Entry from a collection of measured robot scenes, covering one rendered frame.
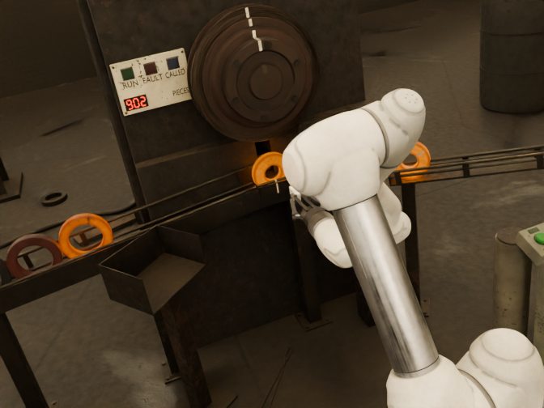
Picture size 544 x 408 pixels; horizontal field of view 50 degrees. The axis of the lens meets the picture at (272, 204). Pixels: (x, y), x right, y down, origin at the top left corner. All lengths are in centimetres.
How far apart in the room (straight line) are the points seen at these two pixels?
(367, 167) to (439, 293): 160
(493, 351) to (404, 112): 54
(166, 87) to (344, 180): 112
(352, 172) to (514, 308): 121
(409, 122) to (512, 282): 107
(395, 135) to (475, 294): 159
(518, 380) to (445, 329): 119
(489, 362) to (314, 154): 58
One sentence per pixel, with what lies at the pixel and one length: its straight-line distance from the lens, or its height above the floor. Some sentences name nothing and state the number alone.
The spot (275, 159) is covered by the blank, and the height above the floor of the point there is 79.
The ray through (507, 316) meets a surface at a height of 22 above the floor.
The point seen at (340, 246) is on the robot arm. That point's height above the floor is 75.
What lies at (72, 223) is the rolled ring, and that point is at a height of 77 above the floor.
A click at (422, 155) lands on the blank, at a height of 73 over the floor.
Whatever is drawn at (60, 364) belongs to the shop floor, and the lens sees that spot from 280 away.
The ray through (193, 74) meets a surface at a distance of 199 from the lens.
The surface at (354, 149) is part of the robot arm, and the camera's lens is 115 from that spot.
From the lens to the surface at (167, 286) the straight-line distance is 193.
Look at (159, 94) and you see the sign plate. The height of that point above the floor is 111.
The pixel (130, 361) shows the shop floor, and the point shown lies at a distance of 265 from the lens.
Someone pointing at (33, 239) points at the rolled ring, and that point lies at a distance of 214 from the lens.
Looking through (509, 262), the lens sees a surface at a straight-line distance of 212.
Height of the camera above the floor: 163
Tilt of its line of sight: 27 degrees down
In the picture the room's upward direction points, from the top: 10 degrees counter-clockwise
